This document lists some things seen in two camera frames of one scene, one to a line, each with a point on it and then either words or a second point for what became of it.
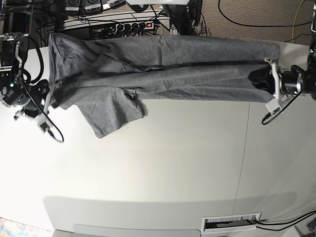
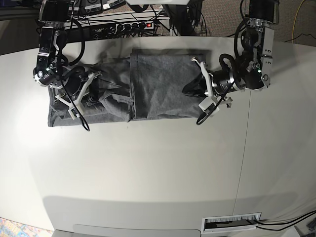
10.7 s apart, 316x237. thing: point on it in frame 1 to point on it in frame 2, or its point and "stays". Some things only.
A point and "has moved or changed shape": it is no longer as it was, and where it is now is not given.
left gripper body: (37, 106) to (76, 87)
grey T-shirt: (105, 78) has moved or changed shape
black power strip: (123, 30) stays
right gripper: (288, 83) to (217, 84)
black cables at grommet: (307, 215) stays
